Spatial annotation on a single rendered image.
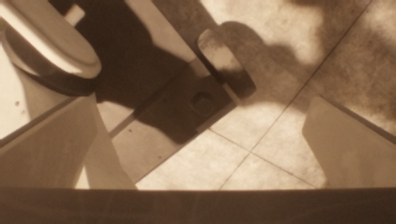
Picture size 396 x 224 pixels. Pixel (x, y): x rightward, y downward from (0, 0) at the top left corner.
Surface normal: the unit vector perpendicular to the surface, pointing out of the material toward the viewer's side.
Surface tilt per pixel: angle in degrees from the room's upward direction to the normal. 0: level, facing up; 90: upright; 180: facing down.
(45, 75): 48
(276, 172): 0
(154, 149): 0
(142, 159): 0
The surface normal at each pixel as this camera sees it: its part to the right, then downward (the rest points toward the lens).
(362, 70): 0.07, 0.37
